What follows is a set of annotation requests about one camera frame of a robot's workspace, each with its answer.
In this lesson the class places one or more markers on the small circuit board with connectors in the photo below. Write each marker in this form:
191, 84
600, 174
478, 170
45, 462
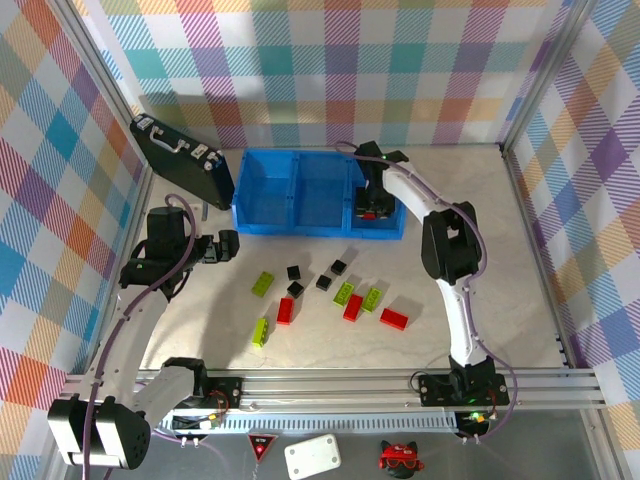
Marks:
472, 417
210, 422

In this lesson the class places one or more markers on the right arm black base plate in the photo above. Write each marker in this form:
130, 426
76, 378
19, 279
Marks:
435, 390

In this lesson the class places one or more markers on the black square lego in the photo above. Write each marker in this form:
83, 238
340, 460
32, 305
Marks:
324, 282
295, 288
338, 267
294, 272

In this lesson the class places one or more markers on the lime green lego brick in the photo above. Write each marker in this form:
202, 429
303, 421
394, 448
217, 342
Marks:
343, 292
263, 283
371, 300
260, 331

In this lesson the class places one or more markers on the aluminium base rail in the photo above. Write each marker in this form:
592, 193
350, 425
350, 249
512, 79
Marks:
325, 390

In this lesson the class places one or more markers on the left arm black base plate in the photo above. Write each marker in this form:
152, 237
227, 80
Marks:
232, 392

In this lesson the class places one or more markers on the black cat figure red glasses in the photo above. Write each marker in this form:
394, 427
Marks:
400, 457

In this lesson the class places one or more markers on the aluminium side rail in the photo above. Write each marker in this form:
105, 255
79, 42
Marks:
132, 225
525, 215

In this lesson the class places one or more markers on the red triangle sign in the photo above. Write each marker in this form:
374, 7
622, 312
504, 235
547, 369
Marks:
261, 445

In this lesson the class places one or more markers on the aluminium frame post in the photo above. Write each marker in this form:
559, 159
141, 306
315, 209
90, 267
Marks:
543, 75
106, 82

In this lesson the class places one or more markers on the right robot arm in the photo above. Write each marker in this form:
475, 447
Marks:
462, 325

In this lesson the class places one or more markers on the white rectangular box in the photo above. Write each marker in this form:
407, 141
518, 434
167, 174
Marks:
312, 455

